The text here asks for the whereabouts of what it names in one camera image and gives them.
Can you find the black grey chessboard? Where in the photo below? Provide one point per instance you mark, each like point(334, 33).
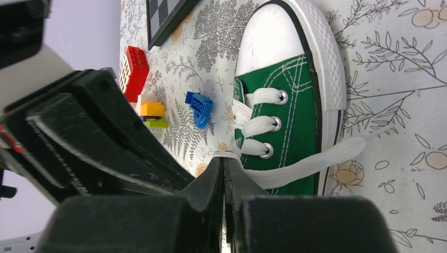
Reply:
point(164, 16)

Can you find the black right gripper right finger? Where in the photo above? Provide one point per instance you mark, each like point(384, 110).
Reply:
point(260, 222)

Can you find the red toy brick window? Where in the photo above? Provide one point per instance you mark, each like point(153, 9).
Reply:
point(134, 73)

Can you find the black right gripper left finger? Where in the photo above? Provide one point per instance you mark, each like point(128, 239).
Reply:
point(188, 221)

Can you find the blue plastic cap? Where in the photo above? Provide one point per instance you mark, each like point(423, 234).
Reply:
point(202, 108)

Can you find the floral table mat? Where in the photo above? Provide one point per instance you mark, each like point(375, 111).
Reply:
point(394, 53)

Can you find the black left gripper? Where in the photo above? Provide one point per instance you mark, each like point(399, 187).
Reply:
point(22, 28)

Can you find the green canvas sneaker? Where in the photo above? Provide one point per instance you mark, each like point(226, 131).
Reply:
point(289, 99)

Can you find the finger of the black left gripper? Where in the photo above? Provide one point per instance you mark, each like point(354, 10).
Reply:
point(80, 136)

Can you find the stacked colourful toy bricks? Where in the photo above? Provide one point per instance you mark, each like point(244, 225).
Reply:
point(151, 112)

